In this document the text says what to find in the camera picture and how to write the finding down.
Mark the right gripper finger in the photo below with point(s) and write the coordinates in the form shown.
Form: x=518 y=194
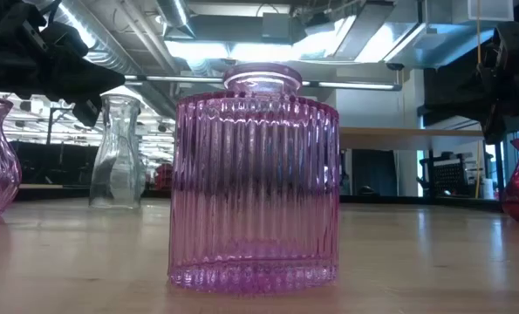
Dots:
x=453 y=83
x=453 y=107

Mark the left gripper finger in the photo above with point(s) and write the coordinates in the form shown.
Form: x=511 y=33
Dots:
x=100 y=89
x=102 y=77

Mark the clear tall smooth vase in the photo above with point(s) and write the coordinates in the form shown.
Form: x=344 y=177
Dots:
x=115 y=174

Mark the wooden shelf board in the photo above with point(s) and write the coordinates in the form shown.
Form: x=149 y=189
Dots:
x=394 y=138

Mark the translucent white ceiling box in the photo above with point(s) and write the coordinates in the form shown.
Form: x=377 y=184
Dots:
x=490 y=9

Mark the black perforated cart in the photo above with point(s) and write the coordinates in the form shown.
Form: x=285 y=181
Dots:
x=451 y=176

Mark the black desk row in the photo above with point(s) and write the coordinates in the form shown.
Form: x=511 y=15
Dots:
x=58 y=163

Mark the white roll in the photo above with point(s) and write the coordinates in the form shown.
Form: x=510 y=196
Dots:
x=488 y=188

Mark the long ceiling tube light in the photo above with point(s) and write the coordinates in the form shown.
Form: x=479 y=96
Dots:
x=355 y=85

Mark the dark room panel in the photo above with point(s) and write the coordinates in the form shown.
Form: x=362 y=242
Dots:
x=374 y=172

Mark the red room object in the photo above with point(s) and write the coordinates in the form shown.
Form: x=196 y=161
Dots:
x=164 y=176

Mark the grey ceiling unit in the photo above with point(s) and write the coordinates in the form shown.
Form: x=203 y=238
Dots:
x=283 y=28

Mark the pink ribbed squat glass jar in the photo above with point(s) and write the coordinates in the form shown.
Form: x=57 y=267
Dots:
x=254 y=196

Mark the silver rectangular duct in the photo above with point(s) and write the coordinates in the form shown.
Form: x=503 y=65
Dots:
x=438 y=45

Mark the silver round duct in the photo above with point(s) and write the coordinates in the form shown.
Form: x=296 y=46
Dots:
x=176 y=15

